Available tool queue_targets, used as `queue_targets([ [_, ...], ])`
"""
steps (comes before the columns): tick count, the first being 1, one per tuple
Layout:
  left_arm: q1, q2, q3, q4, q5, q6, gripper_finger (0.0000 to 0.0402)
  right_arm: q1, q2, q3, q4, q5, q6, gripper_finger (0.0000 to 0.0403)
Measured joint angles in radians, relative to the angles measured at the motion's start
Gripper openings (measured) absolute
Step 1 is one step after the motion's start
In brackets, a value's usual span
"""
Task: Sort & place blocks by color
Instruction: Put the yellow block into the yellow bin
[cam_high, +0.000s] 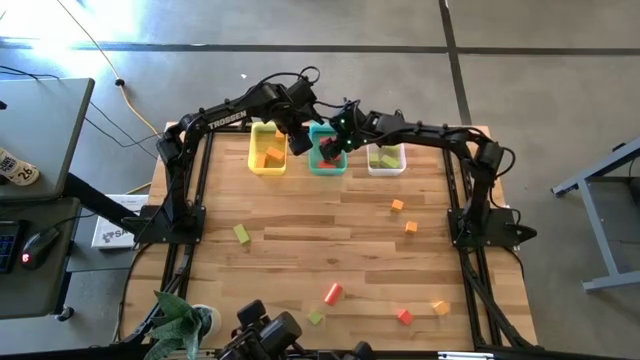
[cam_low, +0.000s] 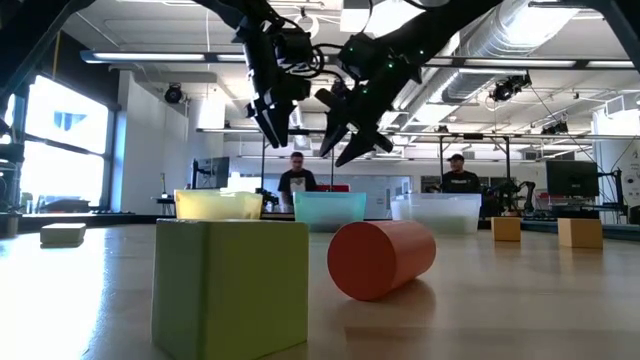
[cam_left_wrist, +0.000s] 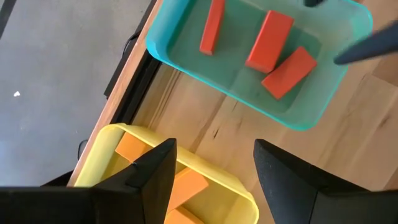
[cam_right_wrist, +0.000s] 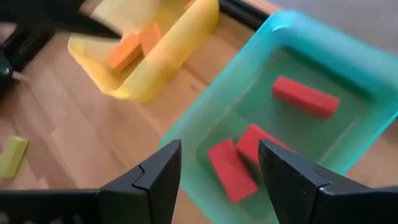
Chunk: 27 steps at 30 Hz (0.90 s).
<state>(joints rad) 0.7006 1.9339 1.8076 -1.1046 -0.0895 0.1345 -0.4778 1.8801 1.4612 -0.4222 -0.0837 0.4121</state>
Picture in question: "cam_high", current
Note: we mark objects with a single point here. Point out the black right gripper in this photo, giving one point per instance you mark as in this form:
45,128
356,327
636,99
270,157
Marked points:
352,131

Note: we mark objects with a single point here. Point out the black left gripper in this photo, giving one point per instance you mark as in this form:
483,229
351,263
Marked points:
300,102

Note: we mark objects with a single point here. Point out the small green block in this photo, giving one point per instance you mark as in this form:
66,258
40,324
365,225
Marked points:
374,159

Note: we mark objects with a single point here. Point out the orange rectangular block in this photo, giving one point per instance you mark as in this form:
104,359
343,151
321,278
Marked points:
260,160

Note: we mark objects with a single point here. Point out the red cylinder block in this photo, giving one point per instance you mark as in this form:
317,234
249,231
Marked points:
333,294

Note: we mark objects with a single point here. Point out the green cube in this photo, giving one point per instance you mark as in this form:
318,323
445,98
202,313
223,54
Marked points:
314,317

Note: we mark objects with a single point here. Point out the red cube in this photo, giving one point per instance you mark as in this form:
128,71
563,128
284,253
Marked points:
405,317

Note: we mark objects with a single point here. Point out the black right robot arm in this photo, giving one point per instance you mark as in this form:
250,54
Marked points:
430,132

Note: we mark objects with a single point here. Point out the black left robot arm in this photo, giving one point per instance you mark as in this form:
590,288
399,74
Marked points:
227,117

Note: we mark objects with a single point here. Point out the teal plastic bin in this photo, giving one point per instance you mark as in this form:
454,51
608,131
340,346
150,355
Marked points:
327,172

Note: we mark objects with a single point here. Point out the clear plastic bin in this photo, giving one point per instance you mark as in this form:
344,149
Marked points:
385,173

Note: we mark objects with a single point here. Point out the yellow plastic bin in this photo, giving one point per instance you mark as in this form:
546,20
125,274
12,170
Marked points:
267,171

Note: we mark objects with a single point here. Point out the black desk support bar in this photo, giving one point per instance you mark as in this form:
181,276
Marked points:
90,197

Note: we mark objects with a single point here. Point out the white printed box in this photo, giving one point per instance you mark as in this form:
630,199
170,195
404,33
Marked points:
107,235

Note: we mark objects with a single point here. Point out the white plant pot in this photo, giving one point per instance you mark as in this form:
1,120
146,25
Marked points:
214,322

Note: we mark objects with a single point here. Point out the silver label plate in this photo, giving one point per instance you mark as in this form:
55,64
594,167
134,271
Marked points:
465,356

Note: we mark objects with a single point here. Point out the green leafy plant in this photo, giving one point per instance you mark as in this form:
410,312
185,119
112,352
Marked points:
175,325

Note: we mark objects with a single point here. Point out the light grey desk top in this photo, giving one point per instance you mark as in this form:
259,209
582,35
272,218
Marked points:
40,125

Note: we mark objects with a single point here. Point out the black computer mouse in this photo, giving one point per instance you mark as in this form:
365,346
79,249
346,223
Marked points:
37,247

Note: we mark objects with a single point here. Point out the black caster wheel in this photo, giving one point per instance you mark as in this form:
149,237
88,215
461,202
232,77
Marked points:
65,314

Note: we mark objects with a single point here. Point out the black keyboard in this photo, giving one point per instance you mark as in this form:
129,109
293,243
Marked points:
7,247

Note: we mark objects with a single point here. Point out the dark grey desk top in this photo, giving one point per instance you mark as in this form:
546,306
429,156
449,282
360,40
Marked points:
30,290

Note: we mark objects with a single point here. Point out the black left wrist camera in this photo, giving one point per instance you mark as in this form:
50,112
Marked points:
300,143

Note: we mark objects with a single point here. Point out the black aluminium frame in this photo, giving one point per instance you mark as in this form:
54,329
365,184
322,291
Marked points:
480,300

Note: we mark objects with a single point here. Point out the grey metal table frame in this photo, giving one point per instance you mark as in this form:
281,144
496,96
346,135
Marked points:
612,282

